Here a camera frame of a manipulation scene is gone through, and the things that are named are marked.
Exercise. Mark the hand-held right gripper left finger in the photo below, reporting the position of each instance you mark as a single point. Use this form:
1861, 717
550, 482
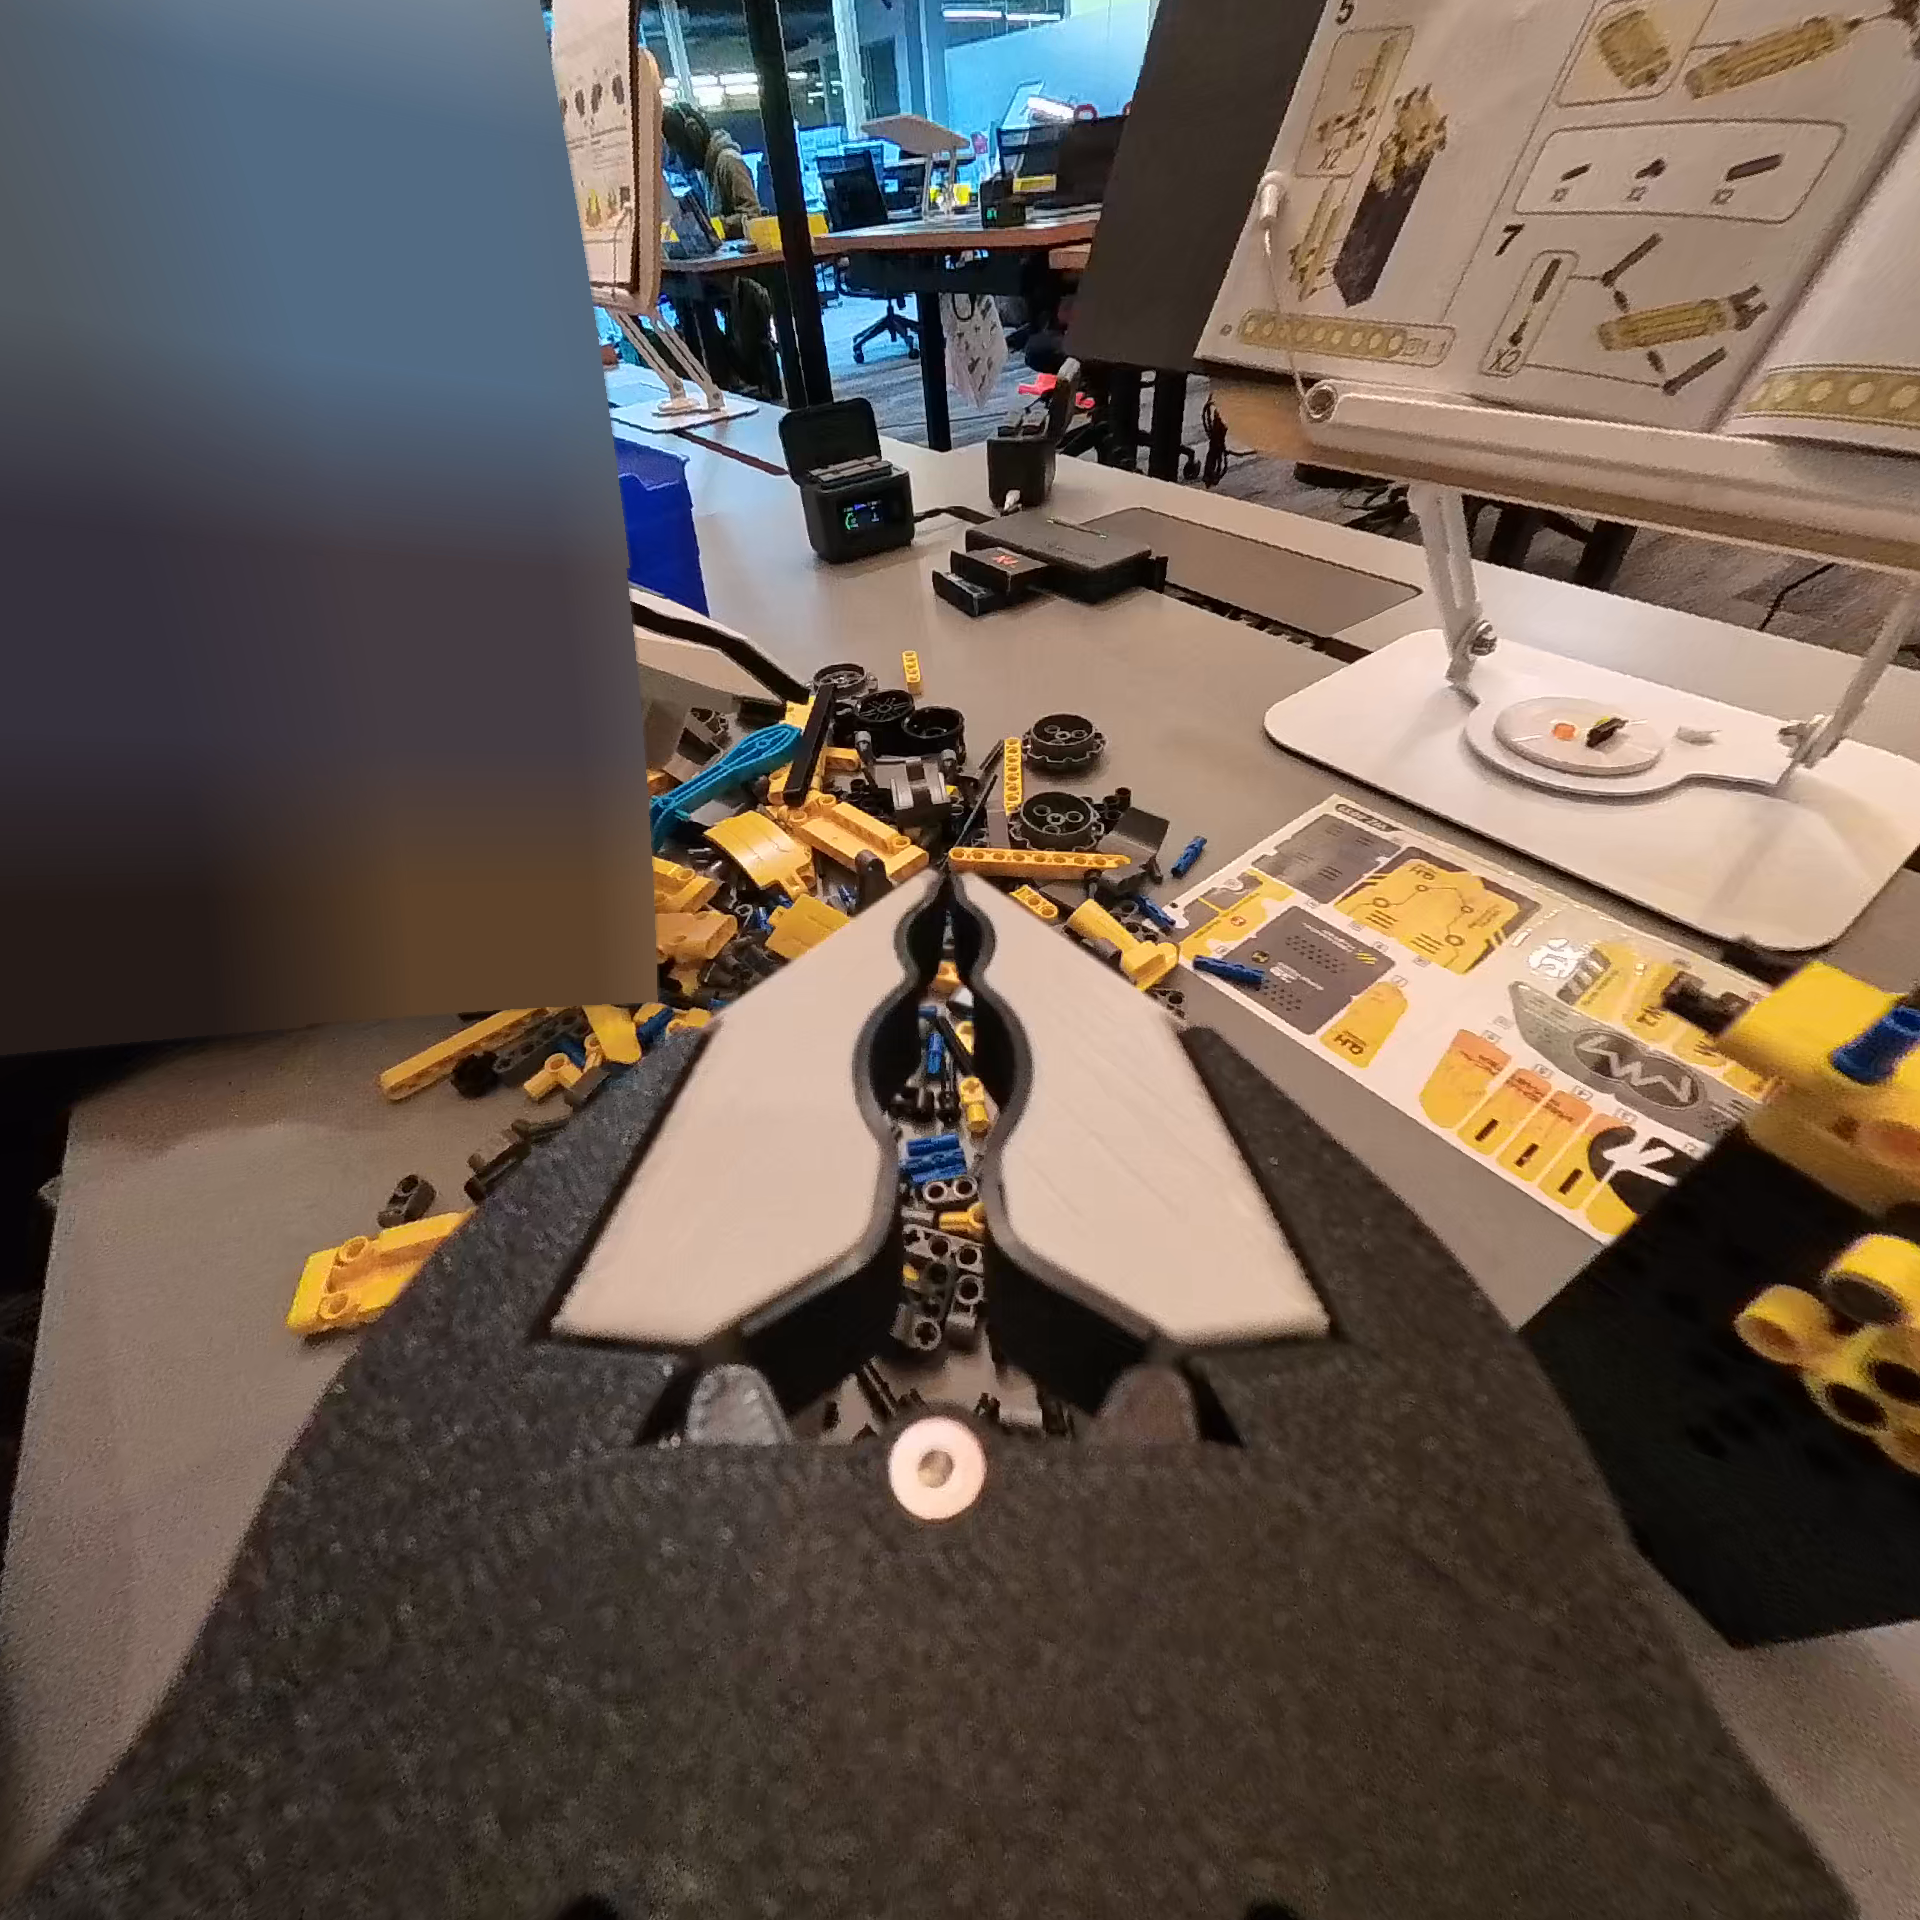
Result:
749, 1169

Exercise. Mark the light blue building piece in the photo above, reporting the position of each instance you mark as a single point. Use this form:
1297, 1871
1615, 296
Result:
720, 771

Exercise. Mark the small black box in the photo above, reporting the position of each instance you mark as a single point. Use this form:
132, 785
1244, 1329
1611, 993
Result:
984, 585

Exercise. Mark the white laptop stand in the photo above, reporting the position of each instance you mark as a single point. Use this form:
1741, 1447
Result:
918, 137

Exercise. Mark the wooden office desk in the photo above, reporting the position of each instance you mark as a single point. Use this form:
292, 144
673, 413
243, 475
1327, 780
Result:
933, 235

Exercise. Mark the black tire wheel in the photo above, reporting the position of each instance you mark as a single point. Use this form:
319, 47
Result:
888, 717
933, 728

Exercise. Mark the black charging case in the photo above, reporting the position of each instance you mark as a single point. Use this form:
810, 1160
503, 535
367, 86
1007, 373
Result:
847, 510

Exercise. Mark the black yellow assembled model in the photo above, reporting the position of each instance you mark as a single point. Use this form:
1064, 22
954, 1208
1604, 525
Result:
1681, 1423

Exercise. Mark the open instruction booklet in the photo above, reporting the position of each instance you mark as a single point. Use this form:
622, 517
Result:
1574, 150
608, 150

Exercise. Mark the white book stand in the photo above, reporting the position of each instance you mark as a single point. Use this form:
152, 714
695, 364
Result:
698, 402
1651, 840

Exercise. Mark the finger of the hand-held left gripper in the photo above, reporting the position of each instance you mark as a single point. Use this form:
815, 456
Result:
690, 678
711, 617

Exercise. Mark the pile of yellow grey building pieces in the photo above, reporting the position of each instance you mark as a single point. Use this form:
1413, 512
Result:
842, 840

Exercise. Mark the black office chair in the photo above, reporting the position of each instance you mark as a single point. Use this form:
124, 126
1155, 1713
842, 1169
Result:
888, 309

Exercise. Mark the black hub device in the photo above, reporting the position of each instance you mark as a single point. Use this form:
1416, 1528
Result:
1078, 563

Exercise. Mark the yellow perforated block piece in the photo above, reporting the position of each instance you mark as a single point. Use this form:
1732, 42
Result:
376, 1269

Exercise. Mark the black pillar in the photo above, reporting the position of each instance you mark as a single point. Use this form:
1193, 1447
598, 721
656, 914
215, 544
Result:
784, 193

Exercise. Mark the blue storage bin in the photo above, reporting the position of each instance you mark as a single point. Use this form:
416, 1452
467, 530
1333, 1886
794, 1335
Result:
661, 524

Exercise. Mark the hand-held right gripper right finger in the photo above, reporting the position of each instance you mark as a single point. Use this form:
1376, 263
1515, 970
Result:
1141, 1169

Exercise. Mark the long black beam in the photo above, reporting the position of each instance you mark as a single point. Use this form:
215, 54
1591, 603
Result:
815, 737

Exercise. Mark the yellow grey sticker sheet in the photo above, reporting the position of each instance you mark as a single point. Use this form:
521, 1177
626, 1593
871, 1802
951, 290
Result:
1349, 962

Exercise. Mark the white tote bag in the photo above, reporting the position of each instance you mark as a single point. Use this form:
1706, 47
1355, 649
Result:
975, 339

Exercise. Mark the black dock with red lever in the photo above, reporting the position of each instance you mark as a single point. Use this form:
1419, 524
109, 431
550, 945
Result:
1020, 463

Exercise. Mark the black panel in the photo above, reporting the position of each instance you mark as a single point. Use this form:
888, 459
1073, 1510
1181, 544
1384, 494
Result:
1170, 181

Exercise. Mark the small grey sprocket wheel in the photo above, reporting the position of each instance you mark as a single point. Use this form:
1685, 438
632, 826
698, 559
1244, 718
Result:
1064, 816
1066, 737

